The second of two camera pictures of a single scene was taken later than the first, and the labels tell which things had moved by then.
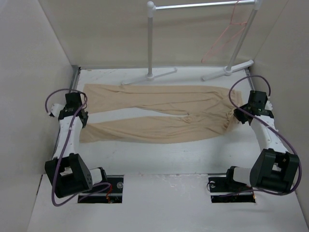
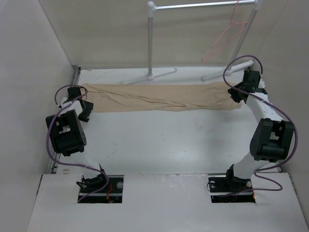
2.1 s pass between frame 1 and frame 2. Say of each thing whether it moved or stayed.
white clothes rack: stayed
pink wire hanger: stayed
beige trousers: moved
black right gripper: moved
